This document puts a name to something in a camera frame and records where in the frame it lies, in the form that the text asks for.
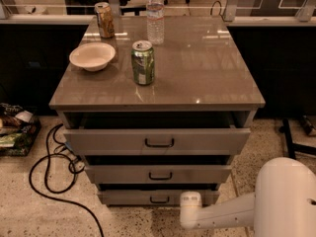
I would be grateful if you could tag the basket of snack bags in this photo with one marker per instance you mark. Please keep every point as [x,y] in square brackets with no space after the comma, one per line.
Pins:
[19,128]

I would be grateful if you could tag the grey top drawer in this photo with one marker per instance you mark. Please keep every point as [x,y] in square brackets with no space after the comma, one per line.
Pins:
[165,134]

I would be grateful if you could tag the white bowl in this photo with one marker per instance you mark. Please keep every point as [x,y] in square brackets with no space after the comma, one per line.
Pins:
[93,56]

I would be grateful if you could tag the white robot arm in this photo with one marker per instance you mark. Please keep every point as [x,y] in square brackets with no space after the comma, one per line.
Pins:
[283,204]

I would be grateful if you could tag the green soda can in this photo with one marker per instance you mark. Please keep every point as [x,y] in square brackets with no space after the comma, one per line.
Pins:
[143,64]

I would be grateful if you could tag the grey drawer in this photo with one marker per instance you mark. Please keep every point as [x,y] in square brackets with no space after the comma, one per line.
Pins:
[165,134]
[153,194]
[157,170]

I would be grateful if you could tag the black stand leg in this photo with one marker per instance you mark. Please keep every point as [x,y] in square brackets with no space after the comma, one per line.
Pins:
[292,147]

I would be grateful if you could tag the grey drawer cabinet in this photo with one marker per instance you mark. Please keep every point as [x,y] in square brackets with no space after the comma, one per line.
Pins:
[198,69]

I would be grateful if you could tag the grey bottom drawer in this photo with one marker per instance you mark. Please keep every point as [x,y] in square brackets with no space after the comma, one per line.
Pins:
[153,194]

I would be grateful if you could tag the clear plastic water bottle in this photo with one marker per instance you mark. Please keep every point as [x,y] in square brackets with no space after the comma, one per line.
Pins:
[155,21]

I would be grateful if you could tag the gold soda can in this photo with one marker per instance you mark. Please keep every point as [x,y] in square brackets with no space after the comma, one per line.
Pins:
[105,20]

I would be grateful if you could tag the grey middle drawer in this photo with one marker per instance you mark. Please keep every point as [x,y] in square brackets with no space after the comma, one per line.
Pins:
[157,170]

